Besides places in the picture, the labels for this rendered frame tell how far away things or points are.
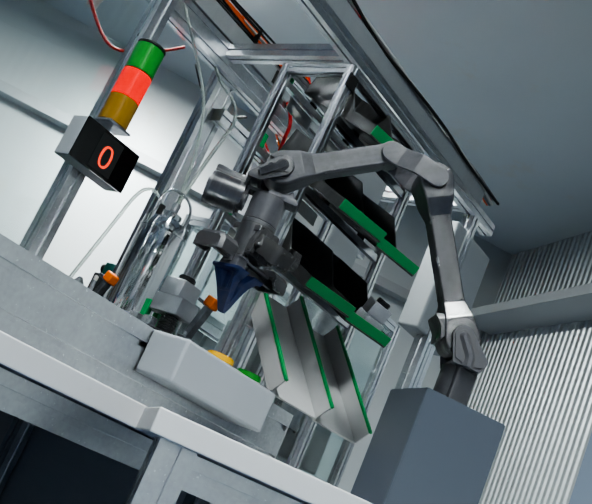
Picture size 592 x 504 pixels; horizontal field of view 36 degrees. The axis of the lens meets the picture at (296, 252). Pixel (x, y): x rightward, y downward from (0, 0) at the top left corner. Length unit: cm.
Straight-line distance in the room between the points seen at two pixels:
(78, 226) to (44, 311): 432
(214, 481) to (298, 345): 74
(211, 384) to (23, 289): 29
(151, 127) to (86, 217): 68
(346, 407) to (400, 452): 48
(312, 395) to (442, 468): 39
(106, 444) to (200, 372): 16
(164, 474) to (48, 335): 22
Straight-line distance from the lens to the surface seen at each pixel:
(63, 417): 109
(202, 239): 139
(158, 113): 565
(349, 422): 181
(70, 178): 150
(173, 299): 147
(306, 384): 171
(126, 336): 121
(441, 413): 138
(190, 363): 118
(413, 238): 595
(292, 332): 179
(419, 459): 136
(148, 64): 154
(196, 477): 105
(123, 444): 116
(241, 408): 128
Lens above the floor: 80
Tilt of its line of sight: 16 degrees up
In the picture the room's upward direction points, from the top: 24 degrees clockwise
